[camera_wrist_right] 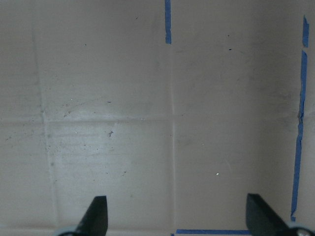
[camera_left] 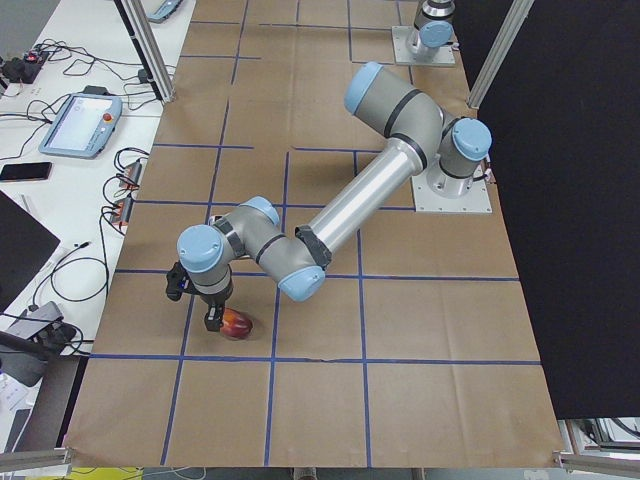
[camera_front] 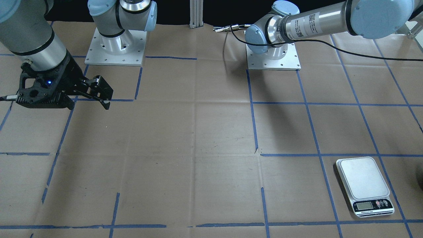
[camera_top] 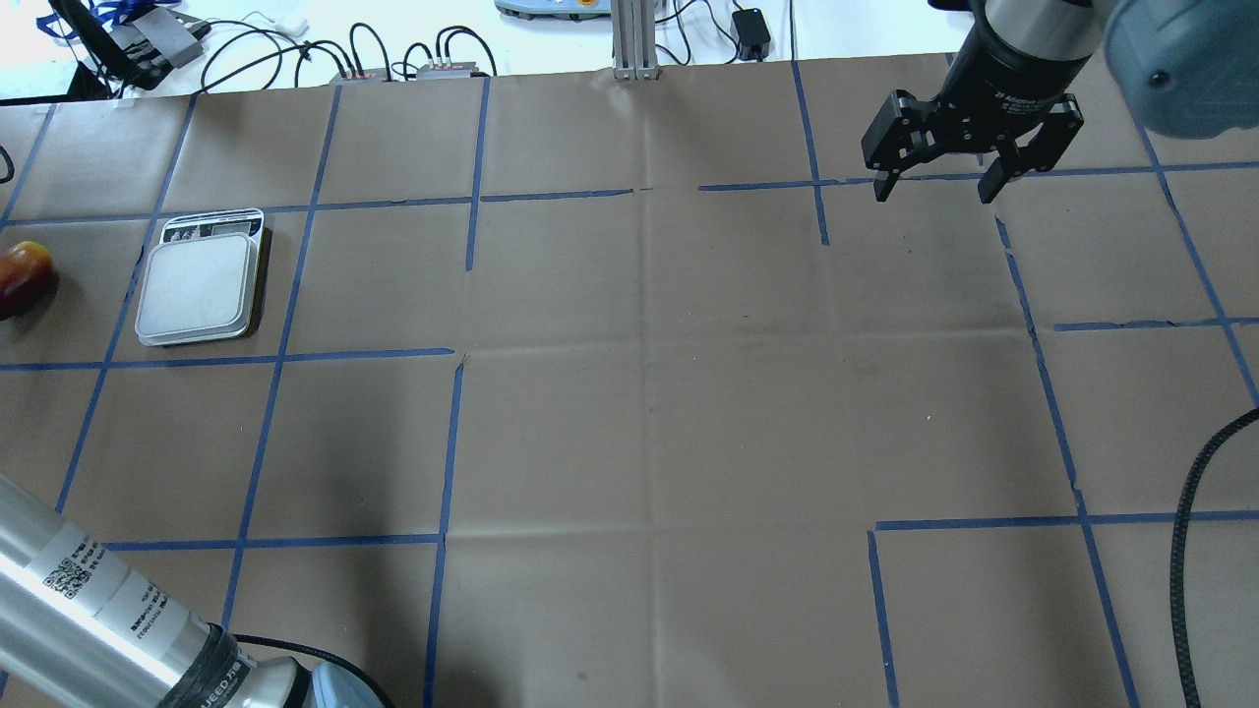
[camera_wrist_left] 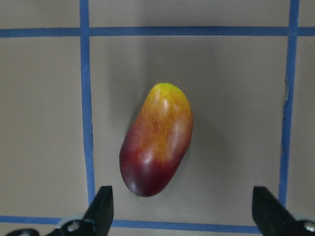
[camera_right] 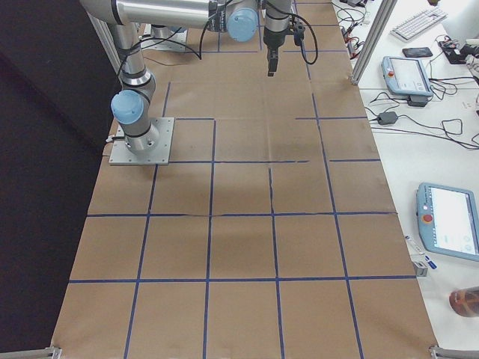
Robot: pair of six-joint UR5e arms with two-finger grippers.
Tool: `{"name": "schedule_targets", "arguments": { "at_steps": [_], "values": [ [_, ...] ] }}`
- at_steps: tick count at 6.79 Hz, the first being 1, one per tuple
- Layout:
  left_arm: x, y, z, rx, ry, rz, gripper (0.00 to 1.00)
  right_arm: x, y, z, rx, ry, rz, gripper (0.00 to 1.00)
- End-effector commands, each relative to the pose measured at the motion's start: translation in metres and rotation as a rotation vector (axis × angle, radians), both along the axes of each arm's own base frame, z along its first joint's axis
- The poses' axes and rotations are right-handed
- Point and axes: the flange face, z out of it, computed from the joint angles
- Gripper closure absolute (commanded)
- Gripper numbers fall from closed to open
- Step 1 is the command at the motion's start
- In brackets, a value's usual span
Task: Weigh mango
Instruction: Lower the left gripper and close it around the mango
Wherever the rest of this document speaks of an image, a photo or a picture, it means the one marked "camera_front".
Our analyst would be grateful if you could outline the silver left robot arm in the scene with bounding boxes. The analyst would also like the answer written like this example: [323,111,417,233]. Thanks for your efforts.
[245,0,422,55]

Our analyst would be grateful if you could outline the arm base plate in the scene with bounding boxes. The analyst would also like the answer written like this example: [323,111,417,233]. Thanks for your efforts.
[85,29,147,66]
[246,43,301,71]

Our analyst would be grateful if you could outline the aluminium frame post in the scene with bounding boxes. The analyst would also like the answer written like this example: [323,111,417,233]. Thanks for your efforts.
[189,0,204,29]

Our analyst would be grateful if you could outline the silver digital kitchen scale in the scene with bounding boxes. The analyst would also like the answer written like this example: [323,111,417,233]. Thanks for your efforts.
[334,156,395,218]

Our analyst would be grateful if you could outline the brown paper table cover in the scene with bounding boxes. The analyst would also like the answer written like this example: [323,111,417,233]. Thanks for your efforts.
[0,25,422,238]

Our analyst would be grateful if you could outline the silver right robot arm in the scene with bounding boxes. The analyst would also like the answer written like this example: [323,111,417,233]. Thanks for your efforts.
[1,0,158,110]

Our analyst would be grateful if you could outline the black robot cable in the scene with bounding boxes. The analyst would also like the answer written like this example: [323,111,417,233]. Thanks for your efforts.
[231,29,423,62]

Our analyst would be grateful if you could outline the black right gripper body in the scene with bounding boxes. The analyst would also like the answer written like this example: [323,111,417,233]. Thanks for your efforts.
[16,51,85,110]

